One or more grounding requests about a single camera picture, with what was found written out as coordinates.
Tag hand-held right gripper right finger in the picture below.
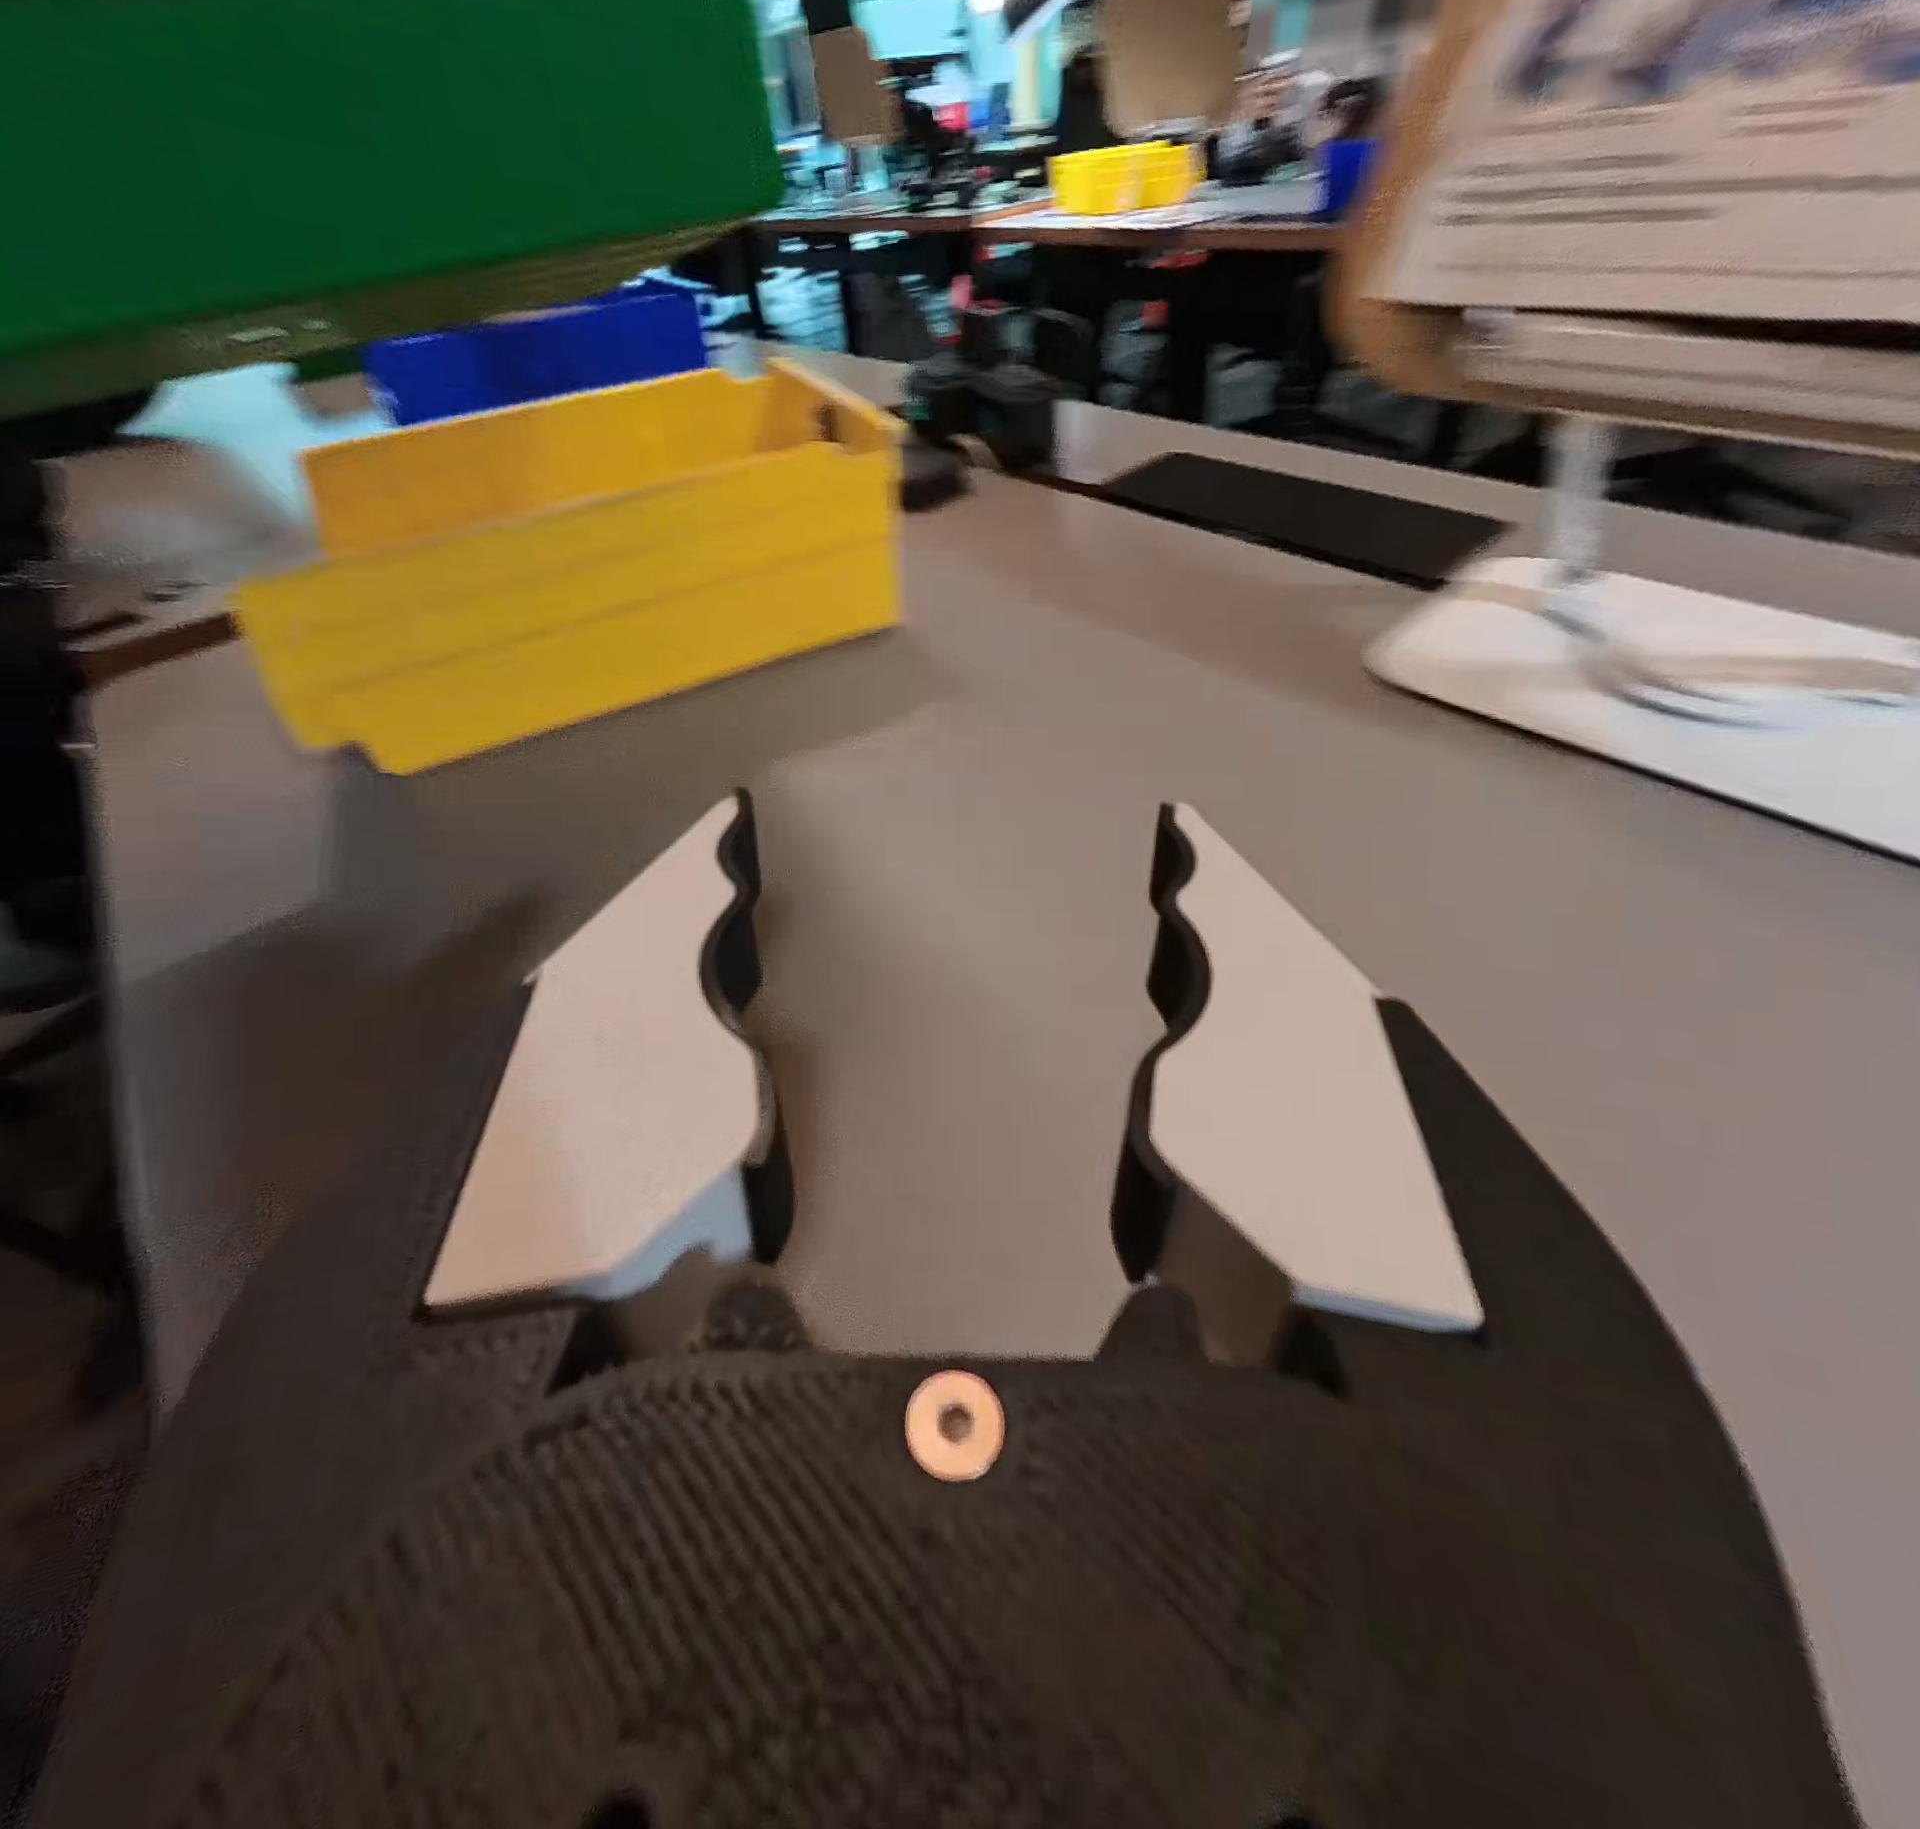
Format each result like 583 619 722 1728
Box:
1113 804 1488 1358

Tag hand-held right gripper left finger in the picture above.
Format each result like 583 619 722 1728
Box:
422 791 797 1322

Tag yellow plastic bin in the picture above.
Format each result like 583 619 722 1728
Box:
231 355 909 778
1047 141 1209 215

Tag green plastic bin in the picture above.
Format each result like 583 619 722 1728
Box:
0 0 789 422

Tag grey desk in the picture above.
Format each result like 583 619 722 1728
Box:
31 345 1920 1829

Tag black desk mat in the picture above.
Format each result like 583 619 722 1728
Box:
1102 453 1509 590

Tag white document stand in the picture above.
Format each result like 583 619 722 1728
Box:
1363 420 1920 863

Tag person's dark green jacket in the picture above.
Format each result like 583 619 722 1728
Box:
0 420 114 1023

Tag blue plastic bin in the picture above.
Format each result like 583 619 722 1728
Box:
360 285 710 429

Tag wooden workbench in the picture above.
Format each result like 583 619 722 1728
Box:
750 166 1353 422

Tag cardboard instruction board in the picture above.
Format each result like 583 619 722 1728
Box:
1327 0 1920 458

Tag black and brown panel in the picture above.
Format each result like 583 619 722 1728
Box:
810 30 893 143

